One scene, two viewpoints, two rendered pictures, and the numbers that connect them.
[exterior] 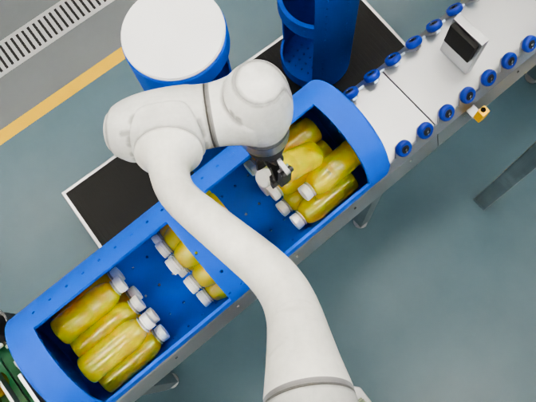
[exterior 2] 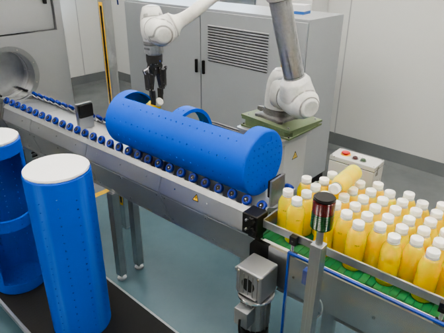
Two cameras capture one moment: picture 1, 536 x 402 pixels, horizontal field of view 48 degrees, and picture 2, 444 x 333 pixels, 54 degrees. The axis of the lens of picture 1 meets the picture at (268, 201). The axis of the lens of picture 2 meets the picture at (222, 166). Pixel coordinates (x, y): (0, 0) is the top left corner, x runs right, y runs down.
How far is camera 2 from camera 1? 224 cm
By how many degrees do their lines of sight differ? 70
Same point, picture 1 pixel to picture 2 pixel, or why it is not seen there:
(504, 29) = (73, 120)
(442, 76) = (94, 129)
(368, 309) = (192, 259)
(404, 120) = not seen: hidden behind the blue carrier
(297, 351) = not seen: outside the picture
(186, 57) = (75, 161)
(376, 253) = (158, 259)
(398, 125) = not seen: hidden behind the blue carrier
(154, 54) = (71, 170)
